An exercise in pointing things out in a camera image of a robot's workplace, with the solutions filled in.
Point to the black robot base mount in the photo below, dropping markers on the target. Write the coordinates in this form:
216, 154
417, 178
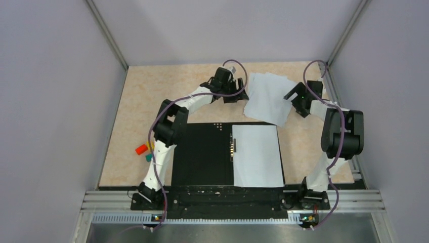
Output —
229, 202

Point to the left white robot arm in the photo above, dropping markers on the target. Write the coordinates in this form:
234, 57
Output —
170, 124

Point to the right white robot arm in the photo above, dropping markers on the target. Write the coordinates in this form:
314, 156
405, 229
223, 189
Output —
342, 138

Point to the white paper stack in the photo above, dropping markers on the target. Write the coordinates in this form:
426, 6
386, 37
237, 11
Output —
266, 102

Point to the red block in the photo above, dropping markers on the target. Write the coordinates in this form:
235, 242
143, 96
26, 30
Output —
141, 149

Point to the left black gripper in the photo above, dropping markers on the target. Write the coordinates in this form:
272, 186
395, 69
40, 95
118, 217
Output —
242, 96

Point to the yellow block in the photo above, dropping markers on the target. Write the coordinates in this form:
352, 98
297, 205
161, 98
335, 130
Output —
150, 144

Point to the green block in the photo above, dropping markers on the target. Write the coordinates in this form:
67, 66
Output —
148, 157

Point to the white paper sheet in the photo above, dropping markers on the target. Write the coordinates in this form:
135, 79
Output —
256, 157

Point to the white slotted cable duct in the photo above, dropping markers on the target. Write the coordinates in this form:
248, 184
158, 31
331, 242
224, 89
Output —
147, 218

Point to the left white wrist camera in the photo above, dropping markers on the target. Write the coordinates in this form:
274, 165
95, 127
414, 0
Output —
231, 69

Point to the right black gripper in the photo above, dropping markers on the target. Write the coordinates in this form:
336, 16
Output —
300, 89

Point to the grey black file folder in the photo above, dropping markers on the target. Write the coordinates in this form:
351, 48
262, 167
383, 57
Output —
204, 157

